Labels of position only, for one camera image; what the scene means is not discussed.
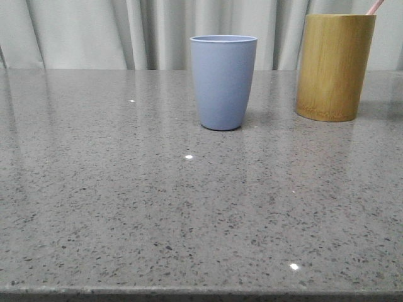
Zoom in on bamboo wooden cup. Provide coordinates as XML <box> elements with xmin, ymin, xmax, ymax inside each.
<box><xmin>295</xmin><ymin>14</ymin><xmax>376</xmax><ymax>122</ymax></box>

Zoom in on grey curtain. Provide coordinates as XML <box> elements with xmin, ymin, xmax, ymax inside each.
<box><xmin>0</xmin><ymin>0</ymin><xmax>403</xmax><ymax>71</ymax></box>

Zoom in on blue plastic cup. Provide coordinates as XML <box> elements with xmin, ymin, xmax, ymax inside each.
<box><xmin>190</xmin><ymin>35</ymin><xmax>258</xmax><ymax>131</ymax></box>

